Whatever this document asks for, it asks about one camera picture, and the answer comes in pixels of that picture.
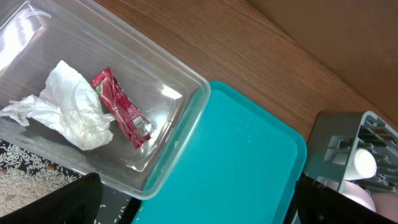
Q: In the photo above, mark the spilled rice pile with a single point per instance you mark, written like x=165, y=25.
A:
x=27, y=177

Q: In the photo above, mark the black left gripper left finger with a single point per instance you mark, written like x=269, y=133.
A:
x=77, y=202

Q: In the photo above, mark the grey dishwasher rack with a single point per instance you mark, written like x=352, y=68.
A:
x=345, y=132

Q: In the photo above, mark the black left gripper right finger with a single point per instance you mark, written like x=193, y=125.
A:
x=319, y=204

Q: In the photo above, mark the clear plastic waste bin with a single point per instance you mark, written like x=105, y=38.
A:
x=37, y=34

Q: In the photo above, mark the teal serving tray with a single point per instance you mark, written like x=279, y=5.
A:
x=240, y=166

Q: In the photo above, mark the pale pink plate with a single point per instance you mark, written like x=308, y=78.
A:
x=386, y=205

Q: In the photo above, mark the small pink bowl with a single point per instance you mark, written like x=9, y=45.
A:
x=357, y=194

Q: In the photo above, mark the white napkin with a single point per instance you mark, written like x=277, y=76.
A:
x=69, y=105

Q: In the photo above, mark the red snack wrapper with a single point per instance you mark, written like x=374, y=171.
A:
x=135, y=126

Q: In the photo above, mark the black food waste tray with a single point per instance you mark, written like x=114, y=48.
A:
x=116, y=207

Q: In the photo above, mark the pale green cup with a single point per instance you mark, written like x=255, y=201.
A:
x=360, y=164

